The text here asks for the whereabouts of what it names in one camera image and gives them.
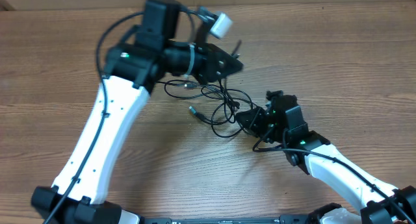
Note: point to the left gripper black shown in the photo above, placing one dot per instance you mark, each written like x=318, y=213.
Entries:
x=208, y=55

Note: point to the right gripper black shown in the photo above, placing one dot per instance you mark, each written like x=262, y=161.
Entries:
x=256, y=114

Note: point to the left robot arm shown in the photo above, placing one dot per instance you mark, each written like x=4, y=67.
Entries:
x=171, y=38

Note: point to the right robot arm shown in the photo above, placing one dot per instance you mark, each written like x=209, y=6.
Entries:
x=281, y=123

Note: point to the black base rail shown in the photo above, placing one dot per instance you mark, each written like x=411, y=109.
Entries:
x=282, y=219

